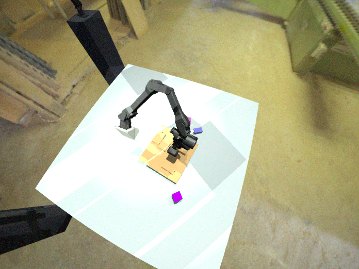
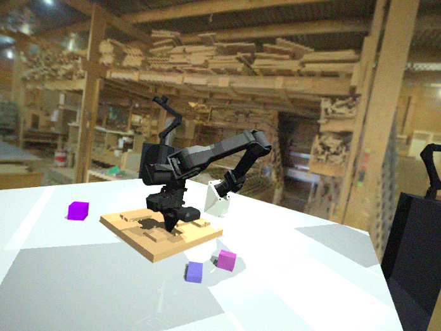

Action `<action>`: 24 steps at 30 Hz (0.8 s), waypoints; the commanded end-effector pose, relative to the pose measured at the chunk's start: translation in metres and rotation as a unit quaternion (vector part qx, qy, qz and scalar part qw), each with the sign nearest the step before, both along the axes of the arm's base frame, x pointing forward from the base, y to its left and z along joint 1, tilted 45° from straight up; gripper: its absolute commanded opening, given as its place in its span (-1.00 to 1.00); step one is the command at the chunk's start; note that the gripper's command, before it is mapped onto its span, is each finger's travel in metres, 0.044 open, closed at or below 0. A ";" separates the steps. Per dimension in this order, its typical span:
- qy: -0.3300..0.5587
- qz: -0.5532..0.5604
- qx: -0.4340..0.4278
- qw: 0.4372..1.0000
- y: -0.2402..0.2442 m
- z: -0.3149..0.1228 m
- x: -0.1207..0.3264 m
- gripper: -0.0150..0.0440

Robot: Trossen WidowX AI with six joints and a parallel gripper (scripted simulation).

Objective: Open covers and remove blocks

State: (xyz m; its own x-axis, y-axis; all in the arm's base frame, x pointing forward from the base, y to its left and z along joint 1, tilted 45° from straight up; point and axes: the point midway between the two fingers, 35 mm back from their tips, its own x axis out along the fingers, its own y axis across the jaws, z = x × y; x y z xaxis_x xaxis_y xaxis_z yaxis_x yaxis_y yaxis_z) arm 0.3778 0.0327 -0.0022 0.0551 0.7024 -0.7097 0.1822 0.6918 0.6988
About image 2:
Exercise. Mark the purple cube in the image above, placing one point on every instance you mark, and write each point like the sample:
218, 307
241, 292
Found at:
78, 211

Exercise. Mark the pink cube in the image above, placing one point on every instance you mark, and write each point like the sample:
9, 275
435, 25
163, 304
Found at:
226, 260

